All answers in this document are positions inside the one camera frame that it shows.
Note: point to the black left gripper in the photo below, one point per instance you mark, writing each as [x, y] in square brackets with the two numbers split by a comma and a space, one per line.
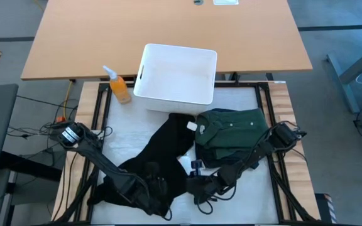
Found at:
[149, 194]

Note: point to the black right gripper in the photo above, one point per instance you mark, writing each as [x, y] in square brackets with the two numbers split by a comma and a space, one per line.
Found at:
[209, 185]

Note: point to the black zip jacket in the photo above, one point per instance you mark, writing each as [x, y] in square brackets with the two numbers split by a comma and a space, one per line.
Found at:
[225, 158]

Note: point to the black garment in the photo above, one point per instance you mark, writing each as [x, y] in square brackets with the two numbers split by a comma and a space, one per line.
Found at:
[165, 150]

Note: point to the dark green button shirt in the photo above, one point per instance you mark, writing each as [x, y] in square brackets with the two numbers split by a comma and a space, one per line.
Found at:
[231, 132]

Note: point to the white garment tag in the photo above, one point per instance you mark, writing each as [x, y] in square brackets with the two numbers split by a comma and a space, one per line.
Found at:
[192, 126]

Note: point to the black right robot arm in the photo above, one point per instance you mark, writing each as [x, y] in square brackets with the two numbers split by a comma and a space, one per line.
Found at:
[262, 147]

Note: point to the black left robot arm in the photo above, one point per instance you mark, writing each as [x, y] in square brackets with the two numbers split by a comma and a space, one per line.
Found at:
[99, 160]

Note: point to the white perforated laundry basket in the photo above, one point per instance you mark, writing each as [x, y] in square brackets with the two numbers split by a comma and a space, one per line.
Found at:
[174, 78]

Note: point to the white collar label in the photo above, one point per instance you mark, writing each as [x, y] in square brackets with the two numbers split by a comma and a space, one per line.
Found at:
[203, 129]

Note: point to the orange spray bottle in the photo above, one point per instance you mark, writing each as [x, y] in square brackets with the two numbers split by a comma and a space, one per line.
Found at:
[120, 89]

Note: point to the black box with striped edge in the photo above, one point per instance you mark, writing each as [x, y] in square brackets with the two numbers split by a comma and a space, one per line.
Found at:
[322, 207]

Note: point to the grey desk leg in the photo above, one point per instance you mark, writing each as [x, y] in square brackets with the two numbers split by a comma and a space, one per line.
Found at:
[344, 91]

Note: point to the large light wooden desk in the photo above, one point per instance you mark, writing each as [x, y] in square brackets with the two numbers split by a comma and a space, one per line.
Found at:
[90, 37]

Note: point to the dark desk grommet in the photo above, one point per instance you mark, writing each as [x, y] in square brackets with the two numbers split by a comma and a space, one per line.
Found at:
[198, 2]

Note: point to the white socket plate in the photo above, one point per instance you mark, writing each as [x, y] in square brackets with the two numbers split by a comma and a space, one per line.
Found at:
[226, 2]

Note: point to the black metal rack frame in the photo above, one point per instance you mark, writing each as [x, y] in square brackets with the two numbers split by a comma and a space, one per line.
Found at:
[135, 84]

